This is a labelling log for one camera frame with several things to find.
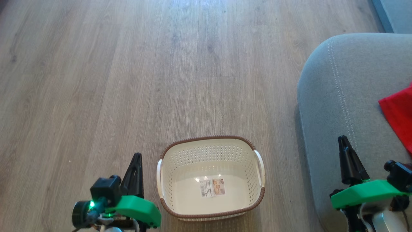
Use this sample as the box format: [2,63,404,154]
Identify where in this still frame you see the red shorts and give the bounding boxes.
[378,82,412,156]

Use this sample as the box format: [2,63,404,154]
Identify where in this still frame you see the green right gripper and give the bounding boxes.
[330,135,410,210]

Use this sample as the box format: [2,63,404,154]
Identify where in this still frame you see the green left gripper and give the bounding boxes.
[71,153,162,228]

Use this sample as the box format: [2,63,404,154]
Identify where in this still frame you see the paper label sticker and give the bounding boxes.
[200,178,226,198]

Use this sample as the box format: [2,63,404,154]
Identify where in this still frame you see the grey fabric sofa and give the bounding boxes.
[297,32,412,232]

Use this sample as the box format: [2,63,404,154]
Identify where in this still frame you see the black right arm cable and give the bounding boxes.
[401,209,411,232]

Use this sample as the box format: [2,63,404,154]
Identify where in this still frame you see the cream laundry basket brown rim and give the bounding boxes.
[156,135,266,222]

